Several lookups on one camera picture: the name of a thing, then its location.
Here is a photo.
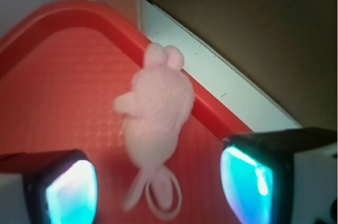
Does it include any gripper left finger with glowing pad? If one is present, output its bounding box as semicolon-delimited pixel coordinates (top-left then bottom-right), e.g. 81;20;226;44
1;150;98;223

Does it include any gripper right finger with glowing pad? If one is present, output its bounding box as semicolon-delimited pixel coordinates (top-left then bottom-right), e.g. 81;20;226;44
220;127;337;223

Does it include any pink plush bunny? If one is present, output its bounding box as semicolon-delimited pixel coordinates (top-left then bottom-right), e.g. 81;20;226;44
113;43;194;221

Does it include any red plastic tray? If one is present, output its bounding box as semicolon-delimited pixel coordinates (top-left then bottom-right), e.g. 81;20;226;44
1;0;249;223

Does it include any brown cardboard panel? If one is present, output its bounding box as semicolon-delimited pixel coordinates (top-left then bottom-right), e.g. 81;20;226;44
95;0;337;129

